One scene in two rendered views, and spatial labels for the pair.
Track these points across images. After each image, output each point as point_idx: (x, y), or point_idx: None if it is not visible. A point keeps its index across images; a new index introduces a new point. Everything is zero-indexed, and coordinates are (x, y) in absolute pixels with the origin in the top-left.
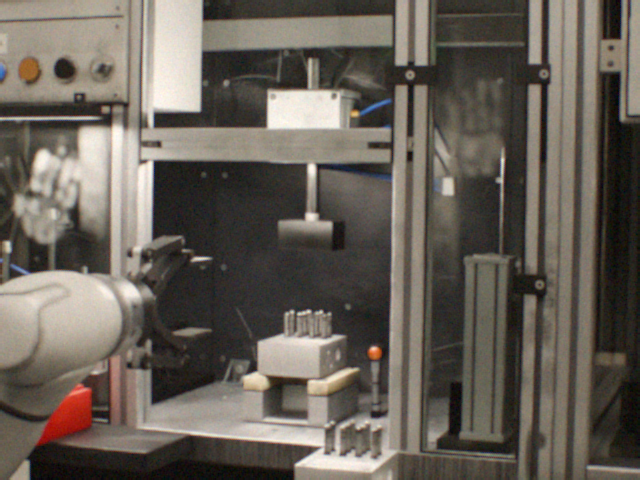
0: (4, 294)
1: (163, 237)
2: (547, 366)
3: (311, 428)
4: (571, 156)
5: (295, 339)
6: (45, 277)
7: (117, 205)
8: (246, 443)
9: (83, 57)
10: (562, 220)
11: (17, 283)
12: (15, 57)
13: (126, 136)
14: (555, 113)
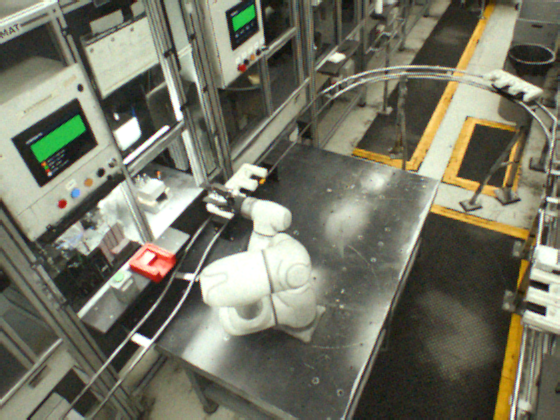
0: (285, 214)
1: (214, 185)
2: (222, 146)
3: (171, 200)
4: (215, 101)
5: (147, 186)
6: (275, 206)
7: (129, 194)
8: (179, 215)
9: (104, 164)
10: (217, 116)
11: (281, 211)
12: (80, 183)
13: (124, 175)
14: (211, 94)
